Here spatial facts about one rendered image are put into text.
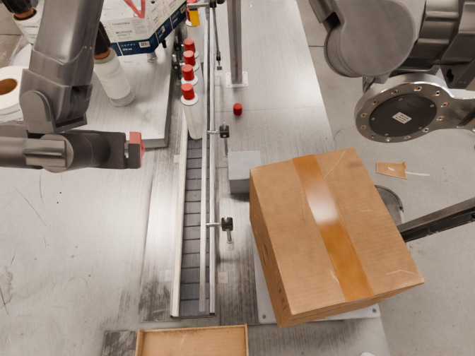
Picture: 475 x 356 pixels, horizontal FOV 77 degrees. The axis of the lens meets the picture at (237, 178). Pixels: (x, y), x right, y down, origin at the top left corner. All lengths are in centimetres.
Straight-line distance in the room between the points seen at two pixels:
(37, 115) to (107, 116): 72
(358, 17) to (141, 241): 78
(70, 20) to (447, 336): 188
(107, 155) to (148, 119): 56
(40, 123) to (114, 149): 14
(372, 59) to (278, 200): 34
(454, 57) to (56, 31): 47
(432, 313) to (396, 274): 130
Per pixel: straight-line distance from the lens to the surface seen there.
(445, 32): 42
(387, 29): 38
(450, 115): 84
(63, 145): 49
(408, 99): 76
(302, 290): 56
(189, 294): 81
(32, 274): 104
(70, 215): 106
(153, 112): 113
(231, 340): 83
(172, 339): 85
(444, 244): 207
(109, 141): 57
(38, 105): 46
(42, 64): 47
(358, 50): 37
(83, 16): 46
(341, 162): 69
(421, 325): 187
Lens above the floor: 166
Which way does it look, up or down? 59 degrees down
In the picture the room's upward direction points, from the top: 3 degrees counter-clockwise
